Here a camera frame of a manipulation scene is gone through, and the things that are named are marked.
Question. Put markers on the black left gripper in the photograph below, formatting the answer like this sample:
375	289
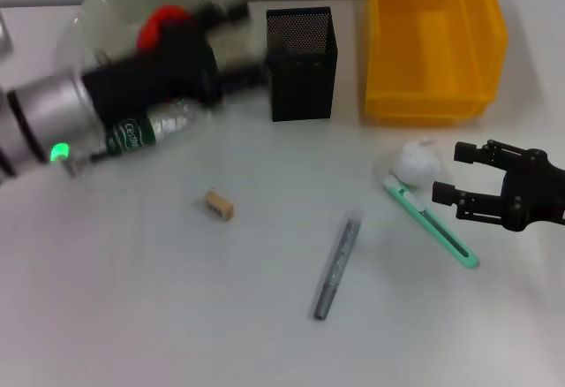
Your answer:
145	82

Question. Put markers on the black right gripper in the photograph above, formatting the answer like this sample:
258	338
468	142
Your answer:
538	201

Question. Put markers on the white paper ball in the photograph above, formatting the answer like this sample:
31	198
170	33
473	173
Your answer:
415	166

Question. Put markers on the mint green utility knife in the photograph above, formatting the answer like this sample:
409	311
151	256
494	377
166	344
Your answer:
441	232

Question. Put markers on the orange red fruit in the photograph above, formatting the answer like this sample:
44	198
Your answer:
150	29

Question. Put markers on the clear green label water bottle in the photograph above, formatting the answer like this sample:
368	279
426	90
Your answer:
132	137

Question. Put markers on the small tan eraser block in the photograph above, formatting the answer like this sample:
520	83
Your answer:
218	205

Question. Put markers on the black mesh pen holder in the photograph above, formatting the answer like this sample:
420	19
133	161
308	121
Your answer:
300	86

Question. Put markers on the translucent glass fruit plate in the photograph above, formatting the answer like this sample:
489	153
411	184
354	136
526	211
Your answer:
110	7

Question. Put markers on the grey marker pen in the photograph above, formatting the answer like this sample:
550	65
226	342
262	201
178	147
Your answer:
337	267

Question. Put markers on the yellow plastic storage bin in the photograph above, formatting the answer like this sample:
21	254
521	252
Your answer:
419	104

